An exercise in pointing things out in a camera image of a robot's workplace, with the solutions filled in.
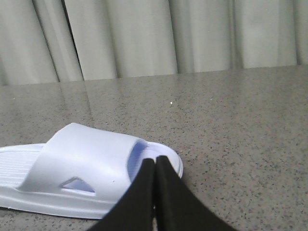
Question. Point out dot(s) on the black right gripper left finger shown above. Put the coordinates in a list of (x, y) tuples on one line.
[(134, 210)]

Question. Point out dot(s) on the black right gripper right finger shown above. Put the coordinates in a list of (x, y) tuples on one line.
[(177, 209)]

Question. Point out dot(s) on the grey-white curtain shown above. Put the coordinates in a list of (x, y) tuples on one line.
[(45, 41)]

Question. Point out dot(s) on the light blue slipper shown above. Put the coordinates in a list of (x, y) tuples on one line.
[(80, 172)]

